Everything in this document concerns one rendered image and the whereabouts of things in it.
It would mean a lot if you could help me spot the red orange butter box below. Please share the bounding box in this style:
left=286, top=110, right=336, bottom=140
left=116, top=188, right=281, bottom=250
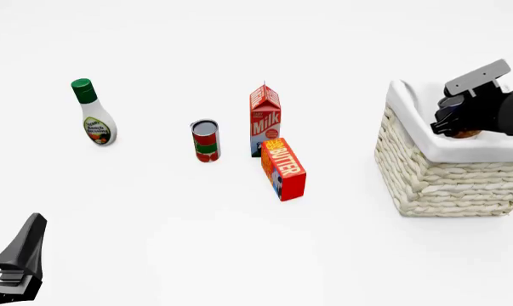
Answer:
left=260, top=137, right=307, bottom=202

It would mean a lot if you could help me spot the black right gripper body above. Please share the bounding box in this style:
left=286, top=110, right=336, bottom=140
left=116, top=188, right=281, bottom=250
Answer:
left=430, top=92, right=502, bottom=136

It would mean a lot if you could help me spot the red green labelled tin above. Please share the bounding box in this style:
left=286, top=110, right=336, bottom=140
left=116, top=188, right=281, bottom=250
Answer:
left=190, top=118, right=222, bottom=163

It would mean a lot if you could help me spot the red white milk carton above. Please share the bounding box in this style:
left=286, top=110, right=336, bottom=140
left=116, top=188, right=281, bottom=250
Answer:
left=249, top=81, right=282, bottom=158

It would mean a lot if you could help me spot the grey plate on black stalk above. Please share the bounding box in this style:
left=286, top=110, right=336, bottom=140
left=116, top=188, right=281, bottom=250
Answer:
left=443, top=58, right=513, bottom=99

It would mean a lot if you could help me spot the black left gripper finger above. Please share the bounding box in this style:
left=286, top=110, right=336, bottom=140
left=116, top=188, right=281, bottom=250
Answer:
left=0, top=212, right=48, bottom=280

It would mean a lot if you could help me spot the woven basket with white liner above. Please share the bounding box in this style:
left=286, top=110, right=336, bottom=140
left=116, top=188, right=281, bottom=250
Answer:
left=373, top=79, right=513, bottom=218

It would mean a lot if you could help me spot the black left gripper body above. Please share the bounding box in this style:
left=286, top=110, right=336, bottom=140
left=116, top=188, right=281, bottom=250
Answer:
left=0, top=269, right=43, bottom=304

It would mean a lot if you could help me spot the brown soup tin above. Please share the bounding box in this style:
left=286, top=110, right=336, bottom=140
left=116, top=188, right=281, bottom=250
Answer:
left=451, top=127, right=482, bottom=140

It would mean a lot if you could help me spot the ranch dressing bottle green cap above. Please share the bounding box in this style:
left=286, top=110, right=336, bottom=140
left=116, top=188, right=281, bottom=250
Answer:
left=71, top=77, right=118, bottom=147

